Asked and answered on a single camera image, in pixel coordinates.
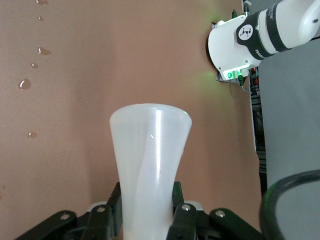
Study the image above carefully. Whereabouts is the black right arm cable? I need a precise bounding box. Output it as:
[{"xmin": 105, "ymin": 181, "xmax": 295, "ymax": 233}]
[{"xmin": 259, "ymin": 169, "xmax": 320, "ymax": 240}]

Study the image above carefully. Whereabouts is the translucent squeeze bottle orange cap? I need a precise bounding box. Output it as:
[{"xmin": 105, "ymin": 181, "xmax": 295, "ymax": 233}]
[{"xmin": 109, "ymin": 103, "xmax": 193, "ymax": 240}]

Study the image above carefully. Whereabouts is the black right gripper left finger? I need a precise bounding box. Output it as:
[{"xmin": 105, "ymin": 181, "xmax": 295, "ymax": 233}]
[{"xmin": 14, "ymin": 181, "xmax": 125, "ymax": 240}]

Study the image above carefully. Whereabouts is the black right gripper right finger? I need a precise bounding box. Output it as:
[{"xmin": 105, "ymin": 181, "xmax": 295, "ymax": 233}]
[{"xmin": 166, "ymin": 181, "xmax": 265, "ymax": 240}]

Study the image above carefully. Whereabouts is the brown table cover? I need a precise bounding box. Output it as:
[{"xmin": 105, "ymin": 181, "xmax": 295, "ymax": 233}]
[{"xmin": 0, "ymin": 0, "xmax": 262, "ymax": 240}]

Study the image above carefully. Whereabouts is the grey base cable green plug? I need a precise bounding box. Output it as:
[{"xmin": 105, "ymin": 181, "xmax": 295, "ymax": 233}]
[{"xmin": 236, "ymin": 72, "xmax": 253, "ymax": 95}]

